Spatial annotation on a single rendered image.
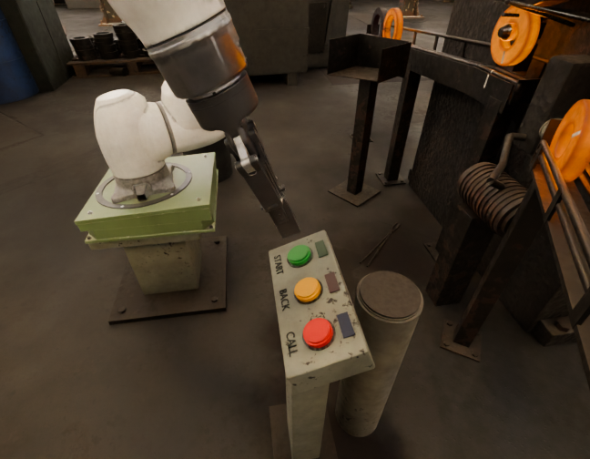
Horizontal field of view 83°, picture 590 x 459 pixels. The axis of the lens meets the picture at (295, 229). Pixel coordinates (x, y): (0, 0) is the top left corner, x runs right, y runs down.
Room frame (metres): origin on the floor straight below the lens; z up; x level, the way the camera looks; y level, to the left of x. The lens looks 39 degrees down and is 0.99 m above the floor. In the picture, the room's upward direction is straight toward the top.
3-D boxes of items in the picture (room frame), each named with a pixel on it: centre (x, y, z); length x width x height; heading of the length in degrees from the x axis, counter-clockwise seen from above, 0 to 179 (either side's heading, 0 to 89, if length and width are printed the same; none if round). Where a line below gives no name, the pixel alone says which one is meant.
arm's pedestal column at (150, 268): (0.91, 0.47, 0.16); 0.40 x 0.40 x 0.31; 9
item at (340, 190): (1.54, -0.30, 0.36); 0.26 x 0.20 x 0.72; 44
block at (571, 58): (0.89, -0.69, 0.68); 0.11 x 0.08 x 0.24; 99
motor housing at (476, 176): (0.77, -0.56, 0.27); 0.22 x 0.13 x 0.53; 9
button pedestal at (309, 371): (0.33, -0.02, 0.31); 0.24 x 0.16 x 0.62; 9
